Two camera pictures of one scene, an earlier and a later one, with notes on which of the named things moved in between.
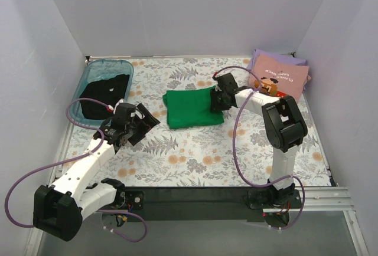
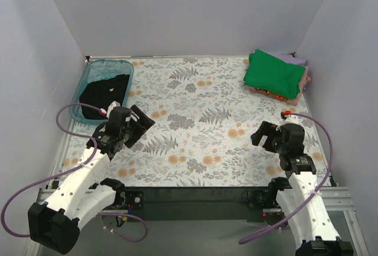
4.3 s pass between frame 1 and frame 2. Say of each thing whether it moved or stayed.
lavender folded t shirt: stayed
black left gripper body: stayed
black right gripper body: moved
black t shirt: stayed
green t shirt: moved
